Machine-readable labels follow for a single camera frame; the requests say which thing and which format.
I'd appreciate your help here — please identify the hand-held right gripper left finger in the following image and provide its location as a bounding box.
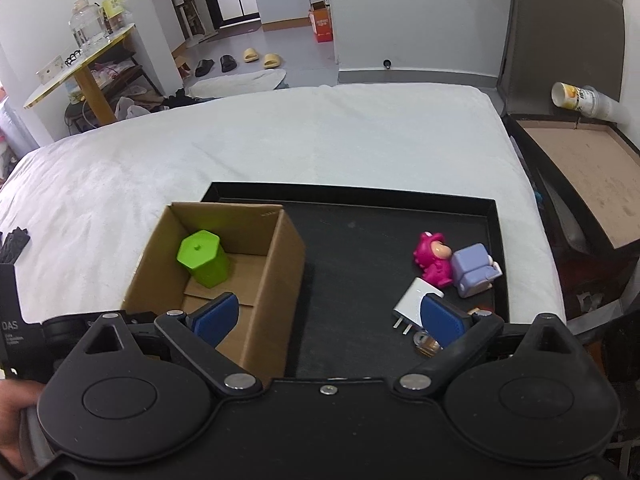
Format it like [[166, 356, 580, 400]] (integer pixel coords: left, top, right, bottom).
[[65, 292, 263, 397]]

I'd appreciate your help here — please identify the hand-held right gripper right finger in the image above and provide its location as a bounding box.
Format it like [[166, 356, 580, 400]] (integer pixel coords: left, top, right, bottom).
[[394, 295, 596, 396]]

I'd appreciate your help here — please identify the small brown toy figure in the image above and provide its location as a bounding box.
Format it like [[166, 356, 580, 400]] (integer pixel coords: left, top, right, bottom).
[[414, 330, 443, 358]]

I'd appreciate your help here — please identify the white charger plug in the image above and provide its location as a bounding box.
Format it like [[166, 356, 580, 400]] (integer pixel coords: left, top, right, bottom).
[[391, 277, 446, 336]]

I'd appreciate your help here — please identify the purple toy figure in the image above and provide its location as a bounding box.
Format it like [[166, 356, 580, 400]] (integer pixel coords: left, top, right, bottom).
[[451, 243, 503, 299]]

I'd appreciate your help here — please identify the pink toy figure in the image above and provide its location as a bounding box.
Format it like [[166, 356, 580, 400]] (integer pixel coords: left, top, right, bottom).
[[412, 231, 456, 289]]

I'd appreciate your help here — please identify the brown cardboard box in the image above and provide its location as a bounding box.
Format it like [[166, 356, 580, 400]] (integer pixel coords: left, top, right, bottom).
[[122, 201, 307, 378]]

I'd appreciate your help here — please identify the black tray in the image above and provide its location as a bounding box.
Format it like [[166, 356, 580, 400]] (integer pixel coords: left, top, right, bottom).
[[199, 181, 511, 381]]

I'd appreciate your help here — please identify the person's left hand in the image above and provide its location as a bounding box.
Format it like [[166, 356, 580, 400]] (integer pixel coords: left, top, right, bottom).
[[0, 380, 45, 475]]

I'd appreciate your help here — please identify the green hexagonal container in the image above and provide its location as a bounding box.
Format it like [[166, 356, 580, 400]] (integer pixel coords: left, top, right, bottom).
[[176, 230, 231, 288]]

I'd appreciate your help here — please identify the dark cloth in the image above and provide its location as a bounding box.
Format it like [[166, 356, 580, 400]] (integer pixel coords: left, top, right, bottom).
[[0, 227, 29, 264]]

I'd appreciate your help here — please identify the brown-topped bedside cabinet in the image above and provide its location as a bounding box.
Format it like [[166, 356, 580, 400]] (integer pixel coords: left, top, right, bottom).
[[502, 115, 640, 311]]

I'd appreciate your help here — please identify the pile of clothes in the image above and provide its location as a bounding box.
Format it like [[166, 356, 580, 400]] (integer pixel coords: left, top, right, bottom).
[[115, 87, 206, 121]]

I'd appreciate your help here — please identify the white floor mat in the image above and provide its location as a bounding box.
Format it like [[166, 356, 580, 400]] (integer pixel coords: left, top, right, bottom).
[[187, 69, 287, 98]]

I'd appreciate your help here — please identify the white snack canister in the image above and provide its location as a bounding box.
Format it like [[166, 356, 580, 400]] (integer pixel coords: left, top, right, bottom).
[[551, 81, 628, 122]]

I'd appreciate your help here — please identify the round table with yellow edge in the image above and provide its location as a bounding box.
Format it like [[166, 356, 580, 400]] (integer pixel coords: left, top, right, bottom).
[[24, 22, 138, 126]]

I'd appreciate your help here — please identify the white standing fan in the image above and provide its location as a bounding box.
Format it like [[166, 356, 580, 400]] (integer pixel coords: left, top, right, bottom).
[[167, 0, 206, 50]]

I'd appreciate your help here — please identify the orange cardboard box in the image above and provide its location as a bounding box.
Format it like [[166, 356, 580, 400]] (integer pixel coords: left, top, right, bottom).
[[308, 7, 333, 42]]

